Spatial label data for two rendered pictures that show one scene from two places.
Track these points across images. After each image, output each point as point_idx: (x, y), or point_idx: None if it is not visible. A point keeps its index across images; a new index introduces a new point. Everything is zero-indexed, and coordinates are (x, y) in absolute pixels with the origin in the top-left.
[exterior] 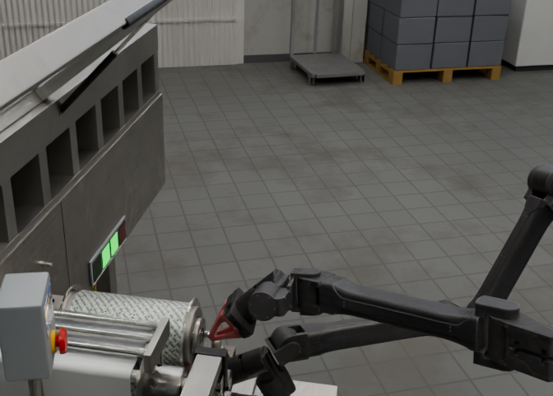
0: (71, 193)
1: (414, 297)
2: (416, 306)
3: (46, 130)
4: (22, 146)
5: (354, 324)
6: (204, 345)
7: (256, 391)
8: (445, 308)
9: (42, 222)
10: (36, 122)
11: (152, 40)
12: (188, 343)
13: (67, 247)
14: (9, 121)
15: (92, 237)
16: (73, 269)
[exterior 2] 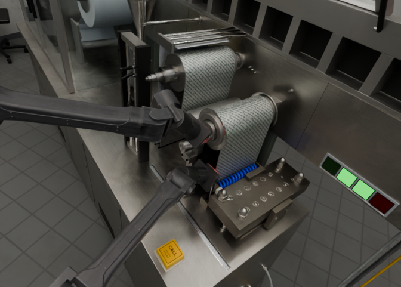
0: (342, 92)
1: (60, 110)
2: (52, 98)
3: (349, 25)
4: (320, 12)
5: (144, 209)
6: (253, 216)
7: (219, 256)
8: (27, 99)
9: (305, 71)
10: (343, 9)
11: None
12: (201, 117)
13: (315, 114)
14: None
15: (344, 148)
16: (312, 132)
